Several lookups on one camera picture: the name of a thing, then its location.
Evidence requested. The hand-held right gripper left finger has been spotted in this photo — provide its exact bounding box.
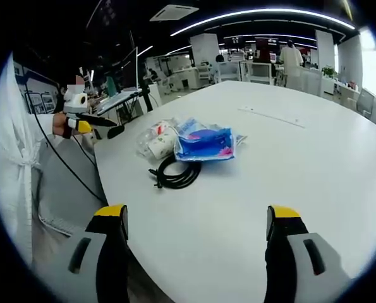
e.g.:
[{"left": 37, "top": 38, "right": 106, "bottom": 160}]
[{"left": 45, "top": 204, "right": 130, "bottom": 303}]

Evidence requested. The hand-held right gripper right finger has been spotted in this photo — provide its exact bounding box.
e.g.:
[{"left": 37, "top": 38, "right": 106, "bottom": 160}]
[{"left": 263, "top": 204, "right": 355, "bottom": 303}]

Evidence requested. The bagged printed paper cups item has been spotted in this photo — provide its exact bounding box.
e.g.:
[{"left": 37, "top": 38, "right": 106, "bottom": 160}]
[{"left": 135, "top": 117, "right": 179, "bottom": 162}]

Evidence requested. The black cable item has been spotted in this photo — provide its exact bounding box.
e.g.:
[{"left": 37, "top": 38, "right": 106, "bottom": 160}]
[{"left": 148, "top": 155, "right": 203, "bottom": 191}]

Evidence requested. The blue packet item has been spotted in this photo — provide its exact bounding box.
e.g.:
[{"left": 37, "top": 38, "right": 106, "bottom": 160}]
[{"left": 173, "top": 117, "right": 248, "bottom": 163}]

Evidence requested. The person's left hand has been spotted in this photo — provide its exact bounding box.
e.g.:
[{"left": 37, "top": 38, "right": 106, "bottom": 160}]
[{"left": 52, "top": 112, "right": 70, "bottom": 138}]

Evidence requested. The black chair armrest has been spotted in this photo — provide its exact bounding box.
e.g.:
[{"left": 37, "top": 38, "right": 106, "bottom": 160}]
[{"left": 107, "top": 126, "right": 126, "bottom": 140}]

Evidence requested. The green chair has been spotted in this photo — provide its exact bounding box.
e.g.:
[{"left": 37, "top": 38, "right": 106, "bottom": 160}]
[{"left": 106, "top": 76, "right": 119, "bottom": 99}]

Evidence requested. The black tripod stand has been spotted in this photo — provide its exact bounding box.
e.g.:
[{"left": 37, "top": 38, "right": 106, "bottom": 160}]
[{"left": 121, "top": 78, "right": 154, "bottom": 124}]

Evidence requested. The monitor on stand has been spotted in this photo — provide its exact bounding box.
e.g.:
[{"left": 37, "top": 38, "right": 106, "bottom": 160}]
[{"left": 95, "top": 46, "right": 144, "bottom": 115}]

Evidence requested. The white table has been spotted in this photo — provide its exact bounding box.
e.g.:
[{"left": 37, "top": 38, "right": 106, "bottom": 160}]
[{"left": 92, "top": 80, "right": 376, "bottom": 303}]

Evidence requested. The ceiling air vent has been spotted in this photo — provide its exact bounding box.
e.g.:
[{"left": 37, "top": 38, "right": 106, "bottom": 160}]
[{"left": 149, "top": 4, "right": 200, "bottom": 22}]

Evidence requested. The white table slot strip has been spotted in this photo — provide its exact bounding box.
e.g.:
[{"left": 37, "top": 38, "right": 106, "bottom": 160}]
[{"left": 237, "top": 106, "right": 306, "bottom": 129}]

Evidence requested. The grey office chair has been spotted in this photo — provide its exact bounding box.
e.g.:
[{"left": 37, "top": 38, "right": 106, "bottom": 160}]
[{"left": 356, "top": 88, "right": 375, "bottom": 116}]

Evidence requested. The green potted plant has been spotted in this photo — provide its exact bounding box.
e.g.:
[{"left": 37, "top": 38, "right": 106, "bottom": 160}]
[{"left": 321, "top": 64, "right": 337, "bottom": 80}]

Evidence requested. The curved ceiling light strip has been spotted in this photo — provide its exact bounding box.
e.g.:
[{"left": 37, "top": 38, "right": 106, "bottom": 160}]
[{"left": 169, "top": 8, "right": 356, "bottom": 37}]

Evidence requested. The wall poster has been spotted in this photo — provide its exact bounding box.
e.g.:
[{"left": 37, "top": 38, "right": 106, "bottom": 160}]
[{"left": 13, "top": 61, "right": 56, "bottom": 114}]

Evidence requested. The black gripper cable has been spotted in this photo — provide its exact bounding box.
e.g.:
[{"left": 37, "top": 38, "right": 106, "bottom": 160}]
[{"left": 23, "top": 90, "right": 108, "bottom": 203}]

